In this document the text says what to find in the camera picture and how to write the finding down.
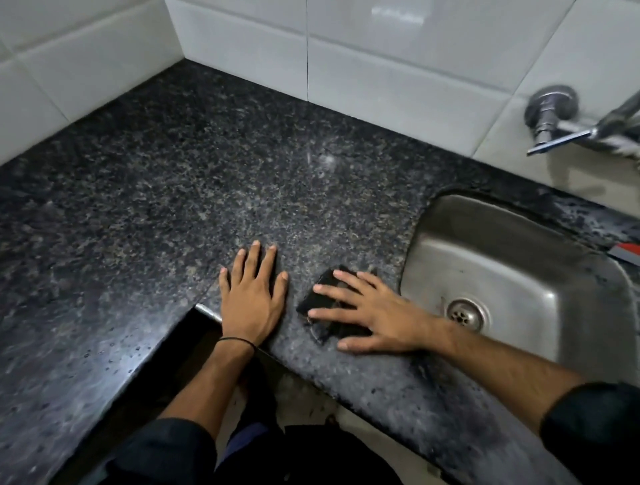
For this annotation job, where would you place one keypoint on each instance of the person's left hand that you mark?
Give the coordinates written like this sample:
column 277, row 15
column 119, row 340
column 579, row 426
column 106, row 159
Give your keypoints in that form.
column 250, row 307

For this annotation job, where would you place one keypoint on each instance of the stainless steel sink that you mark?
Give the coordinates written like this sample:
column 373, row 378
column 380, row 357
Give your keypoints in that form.
column 525, row 280

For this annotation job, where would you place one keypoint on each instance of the person's left little finger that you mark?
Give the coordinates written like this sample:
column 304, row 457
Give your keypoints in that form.
column 224, row 281

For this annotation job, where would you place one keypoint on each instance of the dark sleeve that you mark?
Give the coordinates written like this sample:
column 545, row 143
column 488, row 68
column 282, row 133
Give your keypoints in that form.
column 165, row 454
column 595, row 432

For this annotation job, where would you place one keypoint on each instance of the person's right little finger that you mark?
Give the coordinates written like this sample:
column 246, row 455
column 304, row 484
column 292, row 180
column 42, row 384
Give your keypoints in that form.
column 374, row 280

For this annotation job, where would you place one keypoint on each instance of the dark right sleeve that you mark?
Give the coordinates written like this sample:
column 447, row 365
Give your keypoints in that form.
column 595, row 432

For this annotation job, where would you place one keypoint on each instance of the chrome wall tap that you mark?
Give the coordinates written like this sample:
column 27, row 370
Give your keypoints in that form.
column 550, row 112

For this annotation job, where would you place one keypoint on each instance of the round metal sink drain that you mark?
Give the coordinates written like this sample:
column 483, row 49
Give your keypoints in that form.
column 466, row 315

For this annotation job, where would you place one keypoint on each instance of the dark left sleeve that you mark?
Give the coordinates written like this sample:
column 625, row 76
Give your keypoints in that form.
column 165, row 454

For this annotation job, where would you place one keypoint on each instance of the person's left thumb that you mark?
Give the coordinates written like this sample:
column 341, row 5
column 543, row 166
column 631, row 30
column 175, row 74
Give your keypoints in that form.
column 281, row 290

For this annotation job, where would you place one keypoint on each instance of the person's left forearm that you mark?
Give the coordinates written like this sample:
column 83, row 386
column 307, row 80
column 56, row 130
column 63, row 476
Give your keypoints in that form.
column 212, row 384

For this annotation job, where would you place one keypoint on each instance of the black wrist band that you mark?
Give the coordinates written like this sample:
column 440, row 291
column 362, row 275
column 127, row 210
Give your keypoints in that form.
column 240, row 339

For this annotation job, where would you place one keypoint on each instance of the person's left middle finger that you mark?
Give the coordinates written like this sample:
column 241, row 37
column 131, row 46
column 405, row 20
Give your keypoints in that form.
column 252, row 262

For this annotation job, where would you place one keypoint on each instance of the person's right hand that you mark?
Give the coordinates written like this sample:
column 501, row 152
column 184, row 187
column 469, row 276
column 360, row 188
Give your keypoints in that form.
column 390, row 320

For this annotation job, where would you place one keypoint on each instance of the person's right middle finger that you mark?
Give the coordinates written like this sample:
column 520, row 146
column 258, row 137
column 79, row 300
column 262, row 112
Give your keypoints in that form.
column 337, row 295

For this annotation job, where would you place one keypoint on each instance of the person's right thumb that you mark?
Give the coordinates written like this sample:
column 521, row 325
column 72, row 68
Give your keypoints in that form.
column 357, row 343

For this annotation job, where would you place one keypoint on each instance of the person's right forearm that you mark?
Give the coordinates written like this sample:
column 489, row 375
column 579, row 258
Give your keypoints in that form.
column 505, row 369

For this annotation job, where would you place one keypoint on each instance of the black scrub sponge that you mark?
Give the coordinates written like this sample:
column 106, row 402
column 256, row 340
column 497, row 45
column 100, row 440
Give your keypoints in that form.
column 315, row 300

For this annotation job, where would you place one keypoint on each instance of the red and grey object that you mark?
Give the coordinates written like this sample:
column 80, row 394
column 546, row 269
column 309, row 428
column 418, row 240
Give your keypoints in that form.
column 627, row 252

